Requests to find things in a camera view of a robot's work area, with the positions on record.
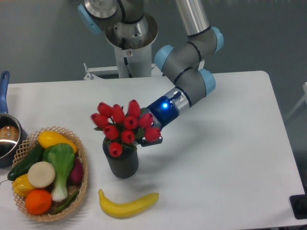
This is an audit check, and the purple sweet potato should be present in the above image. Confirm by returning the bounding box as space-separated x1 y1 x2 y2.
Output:
69 158 83 184

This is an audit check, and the red tulip bouquet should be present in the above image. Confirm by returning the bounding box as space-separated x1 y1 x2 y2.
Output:
91 100 161 157

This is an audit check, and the white frame at right edge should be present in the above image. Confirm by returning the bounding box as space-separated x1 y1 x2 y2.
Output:
293 82 307 113

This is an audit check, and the green bean pod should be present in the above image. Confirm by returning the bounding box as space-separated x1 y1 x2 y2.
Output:
50 190 79 215

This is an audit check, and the green cucumber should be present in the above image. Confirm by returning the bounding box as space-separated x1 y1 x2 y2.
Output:
7 144 45 181

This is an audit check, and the beige round disc food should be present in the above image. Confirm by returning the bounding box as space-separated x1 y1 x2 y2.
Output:
27 161 56 188

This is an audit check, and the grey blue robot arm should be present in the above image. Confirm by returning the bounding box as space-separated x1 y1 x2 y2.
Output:
78 0 224 129

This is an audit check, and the blue handled saucepan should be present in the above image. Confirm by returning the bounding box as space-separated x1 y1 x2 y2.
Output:
0 70 27 168

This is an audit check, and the dark grey ribbed vase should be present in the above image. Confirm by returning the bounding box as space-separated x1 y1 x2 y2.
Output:
102 138 139 179

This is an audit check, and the yellow bell pepper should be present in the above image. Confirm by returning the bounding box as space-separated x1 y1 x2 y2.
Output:
12 173 35 197

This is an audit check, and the black device at table edge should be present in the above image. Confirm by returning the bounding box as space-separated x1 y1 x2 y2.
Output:
289 194 307 219

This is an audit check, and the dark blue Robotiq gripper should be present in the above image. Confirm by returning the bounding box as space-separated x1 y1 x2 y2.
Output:
137 96 179 147

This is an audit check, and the green bok choy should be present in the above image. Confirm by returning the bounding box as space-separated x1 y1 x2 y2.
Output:
43 143 75 202

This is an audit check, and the yellow squash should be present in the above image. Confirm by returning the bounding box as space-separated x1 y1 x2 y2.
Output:
38 131 78 153

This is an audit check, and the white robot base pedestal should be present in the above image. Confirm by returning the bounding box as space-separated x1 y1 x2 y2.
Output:
83 43 163 80

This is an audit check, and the yellow banana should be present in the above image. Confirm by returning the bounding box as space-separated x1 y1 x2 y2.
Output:
98 189 159 219

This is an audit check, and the orange fruit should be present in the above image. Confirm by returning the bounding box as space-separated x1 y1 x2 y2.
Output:
25 189 52 215

